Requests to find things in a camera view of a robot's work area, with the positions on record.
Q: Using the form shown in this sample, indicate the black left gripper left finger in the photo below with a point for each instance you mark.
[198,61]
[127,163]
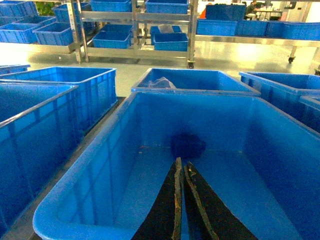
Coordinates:
[164,220]

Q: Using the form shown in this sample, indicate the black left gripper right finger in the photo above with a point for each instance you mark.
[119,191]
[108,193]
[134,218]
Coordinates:
[208,218]

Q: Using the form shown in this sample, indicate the blue bin behind front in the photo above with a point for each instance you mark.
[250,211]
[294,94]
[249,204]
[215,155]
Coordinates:
[194,81]

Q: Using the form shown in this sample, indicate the blue bin left far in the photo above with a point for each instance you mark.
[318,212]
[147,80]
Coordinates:
[96,92]

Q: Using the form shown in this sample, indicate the blue bin right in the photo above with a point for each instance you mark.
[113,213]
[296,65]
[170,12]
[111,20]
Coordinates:
[298,95]

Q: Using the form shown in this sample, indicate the blue bin left near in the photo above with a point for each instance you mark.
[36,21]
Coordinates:
[38,131]

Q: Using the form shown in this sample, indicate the background long steel shelf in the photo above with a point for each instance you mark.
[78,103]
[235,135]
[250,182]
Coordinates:
[282,33]

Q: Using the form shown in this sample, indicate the clear plastic bag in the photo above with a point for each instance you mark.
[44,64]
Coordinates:
[162,82]

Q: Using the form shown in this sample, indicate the background steel rack cart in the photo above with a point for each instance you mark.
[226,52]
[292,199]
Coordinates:
[153,30]

